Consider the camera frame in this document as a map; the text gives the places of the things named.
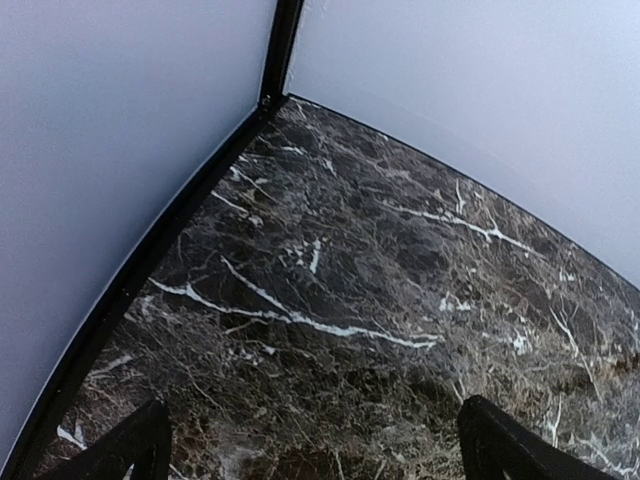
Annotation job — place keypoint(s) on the black left corner post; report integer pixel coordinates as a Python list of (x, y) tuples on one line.
[(102, 320)]

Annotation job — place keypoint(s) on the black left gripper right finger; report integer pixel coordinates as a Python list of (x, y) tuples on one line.
[(495, 446)]

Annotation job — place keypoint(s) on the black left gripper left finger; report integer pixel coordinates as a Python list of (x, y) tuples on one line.
[(139, 447)]

